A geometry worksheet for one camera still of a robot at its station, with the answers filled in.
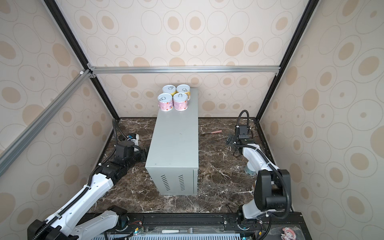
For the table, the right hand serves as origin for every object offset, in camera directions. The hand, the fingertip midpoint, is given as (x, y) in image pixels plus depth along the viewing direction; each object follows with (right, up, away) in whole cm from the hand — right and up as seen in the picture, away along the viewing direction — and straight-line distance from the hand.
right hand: (237, 141), depth 91 cm
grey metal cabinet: (-34, -5, -33) cm, 48 cm away
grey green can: (+6, -18, -4) cm, 19 cm away
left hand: (-50, -2, -12) cm, 52 cm away
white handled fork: (-27, -42, -20) cm, 54 cm away
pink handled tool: (-10, +6, +19) cm, 22 cm away
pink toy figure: (+17, -42, -23) cm, 50 cm away
